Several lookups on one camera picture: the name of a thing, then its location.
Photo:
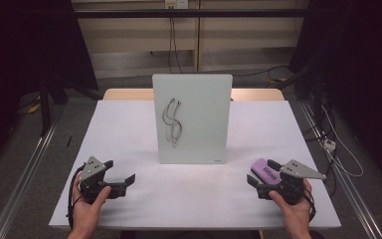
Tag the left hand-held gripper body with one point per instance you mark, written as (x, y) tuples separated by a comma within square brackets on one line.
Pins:
[(92, 170)]

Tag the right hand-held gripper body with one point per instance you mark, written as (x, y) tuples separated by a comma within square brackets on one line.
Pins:
[(295, 176)]

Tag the purple whiteboard eraser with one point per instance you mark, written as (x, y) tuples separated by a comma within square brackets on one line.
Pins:
[(264, 171)]

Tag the person's right hand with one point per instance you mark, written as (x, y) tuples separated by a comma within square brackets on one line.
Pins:
[(295, 214)]

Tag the person's left hand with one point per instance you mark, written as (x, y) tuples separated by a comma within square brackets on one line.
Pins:
[(87, 212)]

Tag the white power adapter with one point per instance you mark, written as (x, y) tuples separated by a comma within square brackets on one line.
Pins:
[(329, 144)]

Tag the white table cover sheet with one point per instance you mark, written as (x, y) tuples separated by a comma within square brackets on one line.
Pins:
[(192, 192)]

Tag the black metal stand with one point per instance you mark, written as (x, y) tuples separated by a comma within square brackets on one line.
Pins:
[(44, 106)]

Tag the white standing whiteboard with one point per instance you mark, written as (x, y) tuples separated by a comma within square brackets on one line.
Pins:
[(199, 109)]

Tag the black curtain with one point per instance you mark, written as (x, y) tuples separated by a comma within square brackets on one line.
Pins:
[(26, 43), (354, 66)]

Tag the black horizontal metal bar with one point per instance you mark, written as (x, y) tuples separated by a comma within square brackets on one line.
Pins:
[(192, 13)]

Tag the metal floor rail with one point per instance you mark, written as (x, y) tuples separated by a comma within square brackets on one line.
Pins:
[(23, 186), (348, 189)]

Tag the white wall socket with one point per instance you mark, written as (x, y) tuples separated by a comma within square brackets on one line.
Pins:
[(176, 3)]

